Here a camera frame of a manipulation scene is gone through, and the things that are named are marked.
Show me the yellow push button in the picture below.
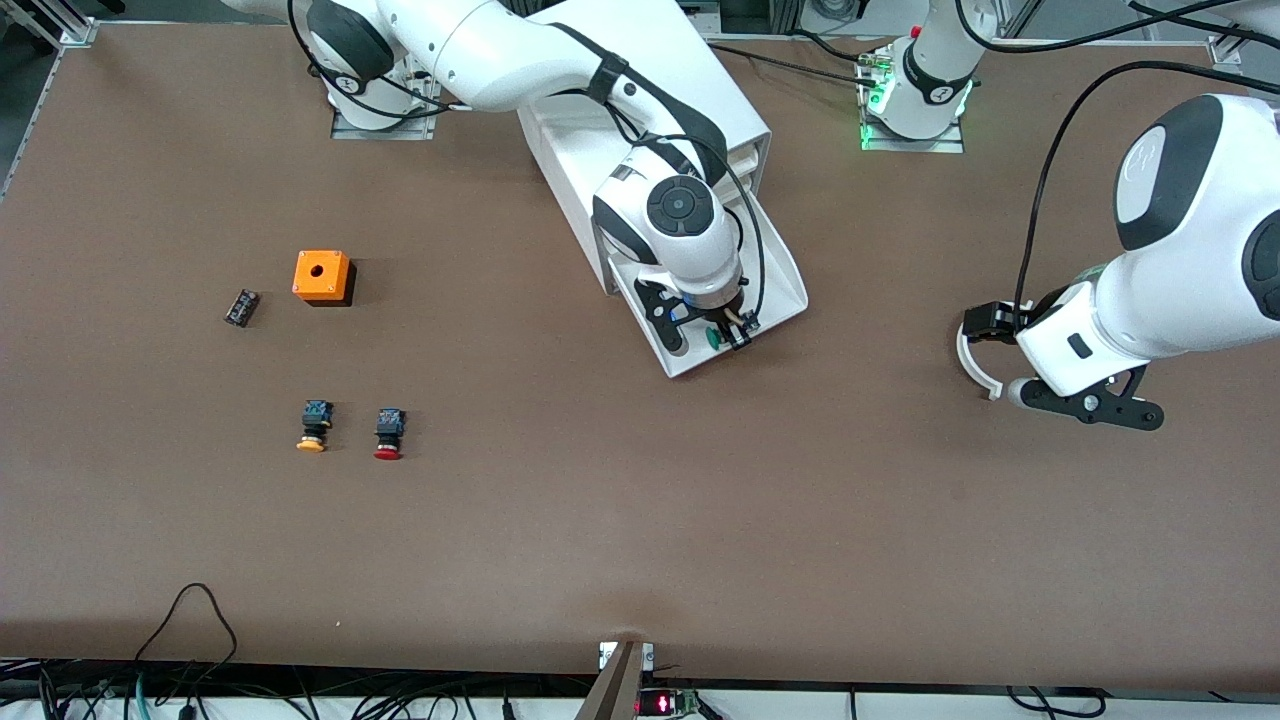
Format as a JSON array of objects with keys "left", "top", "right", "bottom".
[{"left": 296, "top": 400, "right": 334, "bottom": 454}]

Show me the white curved plastic arc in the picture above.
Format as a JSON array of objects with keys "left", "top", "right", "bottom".
[{"left": 956, "top": 300, "right": 1036, "bottom": 401}]

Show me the device with red display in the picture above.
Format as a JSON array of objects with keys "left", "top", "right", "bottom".
[{"left": 637, "top": 687, "right": 703, "bottom": 718}]

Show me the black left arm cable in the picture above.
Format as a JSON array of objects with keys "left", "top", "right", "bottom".
[{"left": 950, "top": 0, "right": 1280, "bottom": 333}]

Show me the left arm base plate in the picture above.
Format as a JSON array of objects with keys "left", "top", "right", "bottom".
[{"left": 857, "top": 50, "right": 966, "bottom": 154}]

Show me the black cable to base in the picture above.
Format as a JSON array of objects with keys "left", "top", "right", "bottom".
[{"left": 708, "top": 30, "right": 883, "bottom": 87}]

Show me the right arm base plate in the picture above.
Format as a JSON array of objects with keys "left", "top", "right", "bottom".
[{"left": 330, "top": 25, "right": 445, "bottom": 142}]

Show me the grey camera post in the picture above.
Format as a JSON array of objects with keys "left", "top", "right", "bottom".
[{"left": 574, "top": 640, "right": 647, "bottom": 720}]

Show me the orange button enclosure box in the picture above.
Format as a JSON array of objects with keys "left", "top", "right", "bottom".
[{"left": 292, "top": 250, "right": 357, "bottom": 307}]

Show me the black cable loop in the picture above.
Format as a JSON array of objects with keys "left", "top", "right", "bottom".
[{"left": 134, "top": 583, "right": 239, "bottom": 667}]

